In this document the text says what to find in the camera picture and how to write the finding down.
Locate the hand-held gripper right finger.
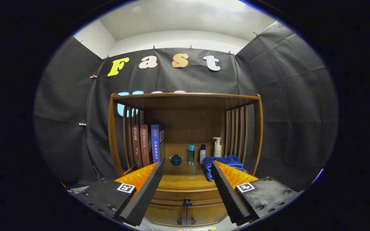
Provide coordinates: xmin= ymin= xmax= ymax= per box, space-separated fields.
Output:
xmin=211 ymin=160 xmax=303 ymax=226

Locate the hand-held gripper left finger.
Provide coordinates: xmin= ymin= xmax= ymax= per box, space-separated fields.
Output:
xmin=67 ymin=159 xmax=165 ymax=227

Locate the wooden drawer with black knob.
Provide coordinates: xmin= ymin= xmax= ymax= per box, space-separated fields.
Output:
xmin=151 ymin=188 xmax=226 ymax=207

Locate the wooden cabinet door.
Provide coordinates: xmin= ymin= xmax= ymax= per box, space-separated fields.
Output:
xmin=187 ymin=203 xmax=228 ymax=227
xmin=145 ymin=204 xmax=187 ymax=227

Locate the wooden countertop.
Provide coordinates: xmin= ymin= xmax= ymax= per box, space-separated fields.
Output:
xmin=154 ymin=143 xmax=229 ymax=190

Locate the wooden cabinet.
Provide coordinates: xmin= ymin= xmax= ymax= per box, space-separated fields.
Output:
xmin=108 ymin=92 xmax=264 ymax=227

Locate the folded blue towel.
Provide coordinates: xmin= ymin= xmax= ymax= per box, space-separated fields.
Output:
xmin=203 ymin=155 xmax=249 ymax=182

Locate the white pump bottle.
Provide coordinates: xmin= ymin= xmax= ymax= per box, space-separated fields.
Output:
xmin=213 ymin=137 xmax=222 ymax=158

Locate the clear teal bottle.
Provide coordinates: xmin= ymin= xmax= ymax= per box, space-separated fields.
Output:
xmin=188 ymin=144 xmax=196 ymax=166

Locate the reddish brown book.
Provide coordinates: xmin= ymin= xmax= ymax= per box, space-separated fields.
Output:
xmin=140 ymin=124 xmax=151 ymax=167

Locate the thick blue book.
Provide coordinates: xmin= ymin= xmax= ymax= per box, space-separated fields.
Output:
xmin=151 ymin=124 xmax=166 ymax=164

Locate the dark brown book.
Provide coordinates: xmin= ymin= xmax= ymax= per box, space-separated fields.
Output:
xmin=132 ymin=124 xmax=143 ymax=169

